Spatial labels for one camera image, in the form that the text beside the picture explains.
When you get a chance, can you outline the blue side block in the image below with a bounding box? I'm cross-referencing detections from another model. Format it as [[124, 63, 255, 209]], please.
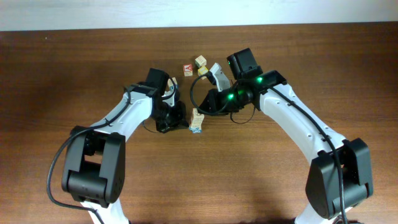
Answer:
[[189, 128, 202, 133], [189, 123, 201, 129]]

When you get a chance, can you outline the green animal wooden block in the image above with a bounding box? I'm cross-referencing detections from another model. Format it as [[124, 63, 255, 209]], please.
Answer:
[[191, 114, 205, 123]]

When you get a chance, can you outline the red E wooden block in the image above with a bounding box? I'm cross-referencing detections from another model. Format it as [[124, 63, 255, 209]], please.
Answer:
[[191, 119, 203, 124]]

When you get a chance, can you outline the red six wooden block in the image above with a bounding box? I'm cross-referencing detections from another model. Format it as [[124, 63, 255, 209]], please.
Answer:
[[192, 108, 202, 118]]

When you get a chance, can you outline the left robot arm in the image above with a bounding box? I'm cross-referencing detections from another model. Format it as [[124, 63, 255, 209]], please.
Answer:
[[62, 68, 188, 223]]

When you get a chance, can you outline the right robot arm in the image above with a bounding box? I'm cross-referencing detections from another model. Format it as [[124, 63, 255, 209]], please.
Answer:
[[196, 48, 374, 223]]

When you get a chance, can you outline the blue number left block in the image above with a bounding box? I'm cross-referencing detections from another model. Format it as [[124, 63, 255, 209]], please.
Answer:
[[168, 77, 178, 91]]

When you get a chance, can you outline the yellow top wooden block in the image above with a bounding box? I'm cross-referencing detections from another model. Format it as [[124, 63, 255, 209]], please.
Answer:
[[197, 66, 209, 80]]

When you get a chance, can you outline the red A wooden block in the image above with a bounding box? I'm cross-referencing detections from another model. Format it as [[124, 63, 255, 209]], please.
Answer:
[[183, 64, 193, 77]]

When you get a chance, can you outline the green letter wooden block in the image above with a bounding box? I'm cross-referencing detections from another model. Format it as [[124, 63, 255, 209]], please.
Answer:
[[195, 55, 207, 68]]

